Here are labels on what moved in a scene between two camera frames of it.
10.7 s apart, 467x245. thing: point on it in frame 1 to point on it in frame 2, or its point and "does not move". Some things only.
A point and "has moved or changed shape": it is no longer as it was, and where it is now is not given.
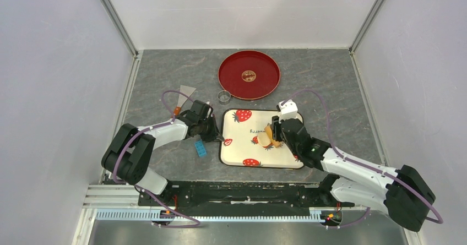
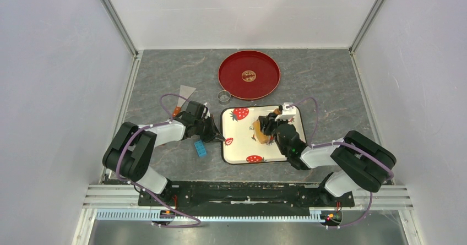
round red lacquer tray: [249, 74] does not move
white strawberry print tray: [244, 141] does not move
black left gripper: [214, 132] does not move
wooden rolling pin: [275, 143] has moved or changed shape
